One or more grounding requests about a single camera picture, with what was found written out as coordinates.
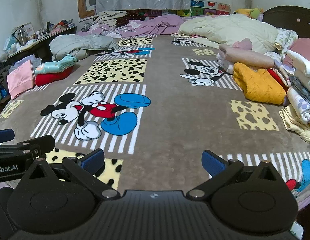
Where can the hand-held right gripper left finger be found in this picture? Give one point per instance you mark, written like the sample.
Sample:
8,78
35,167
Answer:
93,159

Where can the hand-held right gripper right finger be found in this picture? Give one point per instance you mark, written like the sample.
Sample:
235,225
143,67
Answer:
212,163

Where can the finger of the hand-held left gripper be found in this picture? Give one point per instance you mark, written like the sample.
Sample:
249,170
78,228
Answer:
40,145
3,136

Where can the teal lion print pants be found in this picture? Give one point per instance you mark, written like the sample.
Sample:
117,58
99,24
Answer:
56,63

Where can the pile of folded clothes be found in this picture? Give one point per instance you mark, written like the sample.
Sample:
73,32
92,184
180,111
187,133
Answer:
299,85

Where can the cartoon mouse printed blanket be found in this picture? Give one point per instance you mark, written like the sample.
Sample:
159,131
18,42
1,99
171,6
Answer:
185,120

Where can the pink folded garment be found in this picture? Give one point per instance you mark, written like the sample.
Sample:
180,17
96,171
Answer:
20,80

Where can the red garment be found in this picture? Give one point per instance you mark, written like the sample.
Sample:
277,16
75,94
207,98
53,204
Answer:
51,78

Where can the lavender folded garment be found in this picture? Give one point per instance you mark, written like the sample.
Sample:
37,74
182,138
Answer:
25,63

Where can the yellow knit sweater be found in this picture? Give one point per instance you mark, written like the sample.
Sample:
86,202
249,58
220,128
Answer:
259,85

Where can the dark cluttered side table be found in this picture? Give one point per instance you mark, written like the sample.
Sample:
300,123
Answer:
42,46

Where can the white fluffy garment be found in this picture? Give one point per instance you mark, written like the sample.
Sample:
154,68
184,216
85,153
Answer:
223,63

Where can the steel thermos flask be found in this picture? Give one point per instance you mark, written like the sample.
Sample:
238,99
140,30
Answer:
21,37

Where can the grey-green quilt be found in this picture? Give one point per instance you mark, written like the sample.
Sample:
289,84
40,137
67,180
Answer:
77,45

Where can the beige pink rolled garment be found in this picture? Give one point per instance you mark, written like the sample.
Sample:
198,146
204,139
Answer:
244,53

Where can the cream quilt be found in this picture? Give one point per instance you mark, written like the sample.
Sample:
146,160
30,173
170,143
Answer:
232,28

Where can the beige clothing heap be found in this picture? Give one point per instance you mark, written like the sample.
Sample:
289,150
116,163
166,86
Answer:
110,17

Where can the purple duvet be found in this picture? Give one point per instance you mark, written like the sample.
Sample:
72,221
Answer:
155,25

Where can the yellow green plush toy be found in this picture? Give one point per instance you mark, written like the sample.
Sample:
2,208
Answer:
249,12

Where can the colourful play mat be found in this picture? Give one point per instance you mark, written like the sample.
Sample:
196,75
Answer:
209,7

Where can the dark wooden headboard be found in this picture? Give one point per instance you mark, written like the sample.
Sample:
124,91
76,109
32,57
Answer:
287,17

